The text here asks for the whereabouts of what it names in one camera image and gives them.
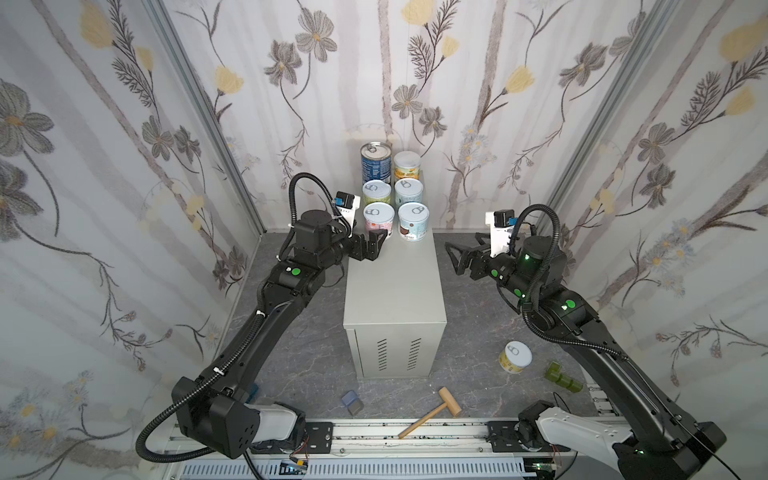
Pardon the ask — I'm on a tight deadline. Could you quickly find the pink labelled white can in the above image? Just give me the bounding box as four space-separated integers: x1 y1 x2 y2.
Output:
363 202 395 237

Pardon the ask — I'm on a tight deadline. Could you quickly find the green labelled white can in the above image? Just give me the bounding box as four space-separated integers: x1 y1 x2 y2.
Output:
362 180 392 205

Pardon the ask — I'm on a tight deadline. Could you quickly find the teal labelled white can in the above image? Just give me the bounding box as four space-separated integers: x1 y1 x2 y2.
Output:
394 178 424 208

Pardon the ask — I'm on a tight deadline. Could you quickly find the orange can with plastic lid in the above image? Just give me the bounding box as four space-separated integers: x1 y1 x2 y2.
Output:
392 150 422 181

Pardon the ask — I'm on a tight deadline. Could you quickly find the blue labelled tin can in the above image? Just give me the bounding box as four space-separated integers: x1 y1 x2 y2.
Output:
360 141 392 183

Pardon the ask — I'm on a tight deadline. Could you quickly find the yellow labelled white can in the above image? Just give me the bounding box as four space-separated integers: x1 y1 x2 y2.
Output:
499 341 533 374

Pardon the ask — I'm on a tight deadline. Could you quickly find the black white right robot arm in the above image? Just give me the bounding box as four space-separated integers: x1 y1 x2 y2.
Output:
445 204 727 479

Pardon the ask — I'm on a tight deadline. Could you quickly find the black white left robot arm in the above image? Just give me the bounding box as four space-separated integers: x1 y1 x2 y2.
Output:
135 172 387 463

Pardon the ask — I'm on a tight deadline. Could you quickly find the grey metal cabinet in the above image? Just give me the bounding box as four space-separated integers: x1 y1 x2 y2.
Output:
342 173 448 380

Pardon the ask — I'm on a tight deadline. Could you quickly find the green toy block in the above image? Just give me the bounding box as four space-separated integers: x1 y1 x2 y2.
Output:
544 361 584 393

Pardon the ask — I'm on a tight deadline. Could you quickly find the wooden mallet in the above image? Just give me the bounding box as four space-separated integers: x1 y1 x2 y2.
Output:
398 387 462 440

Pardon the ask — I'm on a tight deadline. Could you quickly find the small grey blue block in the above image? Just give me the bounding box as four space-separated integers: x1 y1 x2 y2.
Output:
341 390 364 416

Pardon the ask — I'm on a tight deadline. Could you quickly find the blue toy car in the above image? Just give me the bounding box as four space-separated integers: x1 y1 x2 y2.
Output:
246 383 259 403

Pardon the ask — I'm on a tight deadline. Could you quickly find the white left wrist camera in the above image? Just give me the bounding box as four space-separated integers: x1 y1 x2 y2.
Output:
334 191 361 227

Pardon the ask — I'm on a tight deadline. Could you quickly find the aluminium rail base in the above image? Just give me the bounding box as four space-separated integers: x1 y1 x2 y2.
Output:
165 409 632 479

